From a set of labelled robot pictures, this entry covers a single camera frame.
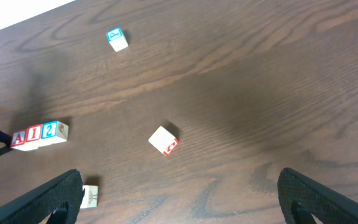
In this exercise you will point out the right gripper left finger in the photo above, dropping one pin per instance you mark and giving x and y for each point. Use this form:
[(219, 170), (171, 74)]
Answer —
[(58, 200)]

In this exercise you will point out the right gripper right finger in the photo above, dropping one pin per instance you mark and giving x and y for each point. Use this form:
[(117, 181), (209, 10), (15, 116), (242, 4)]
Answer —
[(303, 200)]

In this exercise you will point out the red letter A block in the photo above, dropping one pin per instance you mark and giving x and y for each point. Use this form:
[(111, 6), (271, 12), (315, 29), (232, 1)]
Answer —
[(18, 141)]

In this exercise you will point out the red letter I block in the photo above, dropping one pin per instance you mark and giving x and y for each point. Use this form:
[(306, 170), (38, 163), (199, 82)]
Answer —
[(33, 137)]

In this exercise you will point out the blue number 2 block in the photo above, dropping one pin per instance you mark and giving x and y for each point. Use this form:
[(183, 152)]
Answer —
[(54, 132)]

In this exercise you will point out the white block blue bottom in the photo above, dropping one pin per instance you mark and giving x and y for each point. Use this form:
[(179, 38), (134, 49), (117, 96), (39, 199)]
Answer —
[(90, 196)]

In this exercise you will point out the white block right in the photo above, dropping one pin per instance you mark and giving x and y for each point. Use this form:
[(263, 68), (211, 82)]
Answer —
[(163, 141)]

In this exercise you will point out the blue picture block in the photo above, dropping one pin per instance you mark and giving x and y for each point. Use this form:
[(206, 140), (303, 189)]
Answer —
[(117, 39)]

